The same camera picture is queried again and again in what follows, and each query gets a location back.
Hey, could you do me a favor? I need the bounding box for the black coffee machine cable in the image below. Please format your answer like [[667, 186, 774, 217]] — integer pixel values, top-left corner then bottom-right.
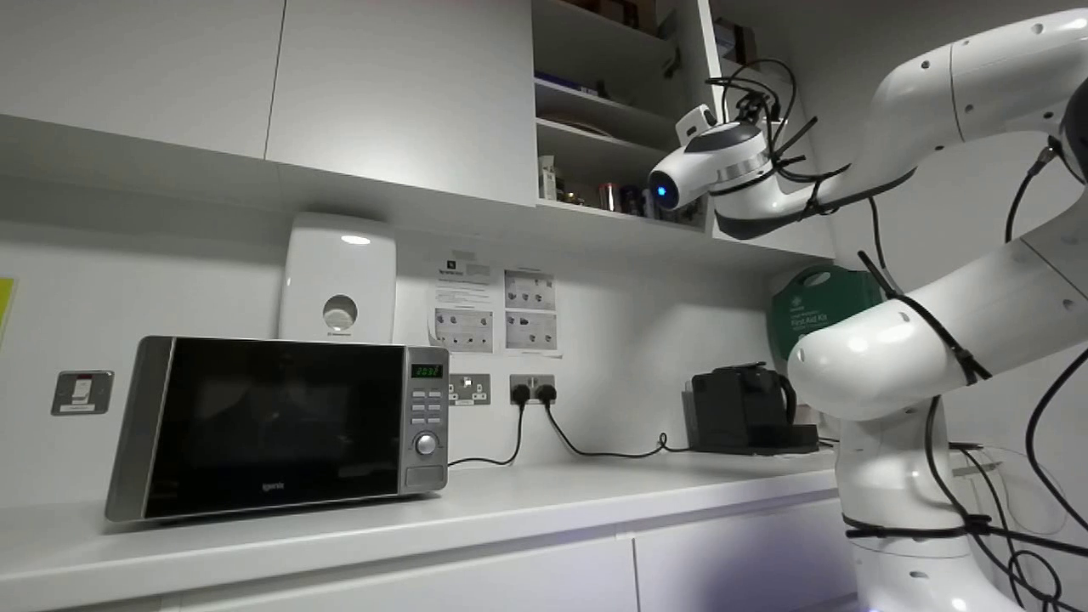
[[532, 383, 698, 461]]

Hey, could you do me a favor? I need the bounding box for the white cupboard shelf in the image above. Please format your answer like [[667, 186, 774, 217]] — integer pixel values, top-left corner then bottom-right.
[[532, 115, 684, 163], [532, 74, 684, 118]]

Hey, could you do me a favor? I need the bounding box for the white cupboard door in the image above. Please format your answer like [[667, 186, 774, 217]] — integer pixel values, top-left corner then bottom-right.
[[0, 0, 286, 163], [265, 0, 539, 210]]

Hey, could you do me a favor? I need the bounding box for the silver black microwave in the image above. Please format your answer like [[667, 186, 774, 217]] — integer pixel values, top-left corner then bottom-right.
[[102, 332, 453, 525]]

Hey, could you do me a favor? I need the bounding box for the black microwave power cable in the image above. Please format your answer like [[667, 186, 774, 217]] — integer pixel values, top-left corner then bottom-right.
[[444, 383, 532, 470]]

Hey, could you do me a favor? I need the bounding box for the white base cabinet door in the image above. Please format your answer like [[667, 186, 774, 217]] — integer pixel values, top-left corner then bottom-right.
[[628, 491, 862, 612], [112, 532, 640, 612]]

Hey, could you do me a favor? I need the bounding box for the black coffee machine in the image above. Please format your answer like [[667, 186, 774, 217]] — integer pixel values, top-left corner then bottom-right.
[[688, 360, 822, 454]]

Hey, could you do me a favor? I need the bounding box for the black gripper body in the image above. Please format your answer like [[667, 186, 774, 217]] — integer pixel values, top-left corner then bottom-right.
[[689, 13, 774, 156]]

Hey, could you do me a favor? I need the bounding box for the white wall dispenser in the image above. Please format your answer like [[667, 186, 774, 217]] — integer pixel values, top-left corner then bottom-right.
[[276, 213, 400, 344]]

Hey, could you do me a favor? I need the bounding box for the green first aid bag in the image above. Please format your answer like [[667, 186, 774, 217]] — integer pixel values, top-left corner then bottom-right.
[[761, 264, 890, 371]]

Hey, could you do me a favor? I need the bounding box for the socket photo wall sign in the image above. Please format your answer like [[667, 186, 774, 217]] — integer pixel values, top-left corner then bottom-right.
[[503, 310, 560, 354], [433, 305, 495, 354], [498, 267, 560, 312]]

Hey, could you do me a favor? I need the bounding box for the white cupboard carcass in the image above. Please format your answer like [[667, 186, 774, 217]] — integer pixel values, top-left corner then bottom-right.
[[526, 0, 732, 235]]

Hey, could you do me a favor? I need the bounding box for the metal double wall socket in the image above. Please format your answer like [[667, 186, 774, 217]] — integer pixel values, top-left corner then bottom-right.
[[506, 371, 560, 406]]

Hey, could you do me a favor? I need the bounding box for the metal fused switch plate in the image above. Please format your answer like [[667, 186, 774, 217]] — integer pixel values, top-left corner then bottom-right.
[[47, 366, 116, 418]]

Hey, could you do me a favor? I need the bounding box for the metal wall switch plate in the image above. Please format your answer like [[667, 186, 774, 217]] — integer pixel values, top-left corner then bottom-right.
[[444, 371, 495, 406]]

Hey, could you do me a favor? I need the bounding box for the small white wall label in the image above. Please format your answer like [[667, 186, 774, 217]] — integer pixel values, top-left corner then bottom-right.
[[435, 251, 495, 282]]

